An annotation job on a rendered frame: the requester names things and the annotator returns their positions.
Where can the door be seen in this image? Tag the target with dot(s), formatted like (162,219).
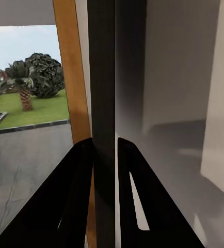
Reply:
(43,108)

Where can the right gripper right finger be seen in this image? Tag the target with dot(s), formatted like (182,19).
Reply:
(167,226)

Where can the poster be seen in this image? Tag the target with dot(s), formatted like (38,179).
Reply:
(101,35)

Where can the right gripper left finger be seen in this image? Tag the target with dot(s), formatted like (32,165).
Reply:
(56,215)

